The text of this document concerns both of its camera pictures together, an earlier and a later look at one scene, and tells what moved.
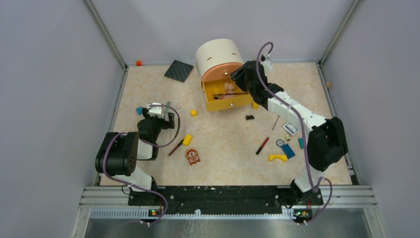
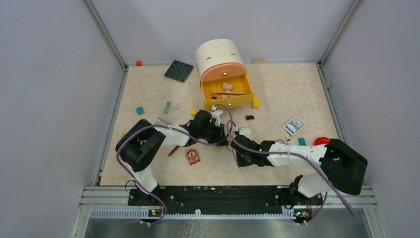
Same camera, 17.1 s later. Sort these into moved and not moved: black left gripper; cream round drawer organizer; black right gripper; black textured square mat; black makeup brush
Moved: black right gripper; black left gripper
Not moved: cream round drawer organizer; black textured square mat; black makeup brush
